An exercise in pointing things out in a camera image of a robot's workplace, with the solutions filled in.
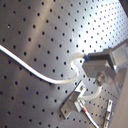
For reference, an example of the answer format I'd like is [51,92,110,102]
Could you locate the white cable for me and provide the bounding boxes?
[0,44,101,101]

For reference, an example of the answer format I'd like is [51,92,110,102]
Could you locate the thin white wire orange tip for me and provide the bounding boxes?
[81,105,99,128]

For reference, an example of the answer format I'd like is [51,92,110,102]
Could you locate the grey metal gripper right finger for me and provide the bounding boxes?
[84,49,114,65]

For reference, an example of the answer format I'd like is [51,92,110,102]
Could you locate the metal cable clip bracket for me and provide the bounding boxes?
[61,81,86,119]

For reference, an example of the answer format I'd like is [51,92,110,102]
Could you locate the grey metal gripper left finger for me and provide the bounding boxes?
[82,60,117,86]

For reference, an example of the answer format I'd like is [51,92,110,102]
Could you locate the small metal clip fixture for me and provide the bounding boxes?
[105,99,114,122]

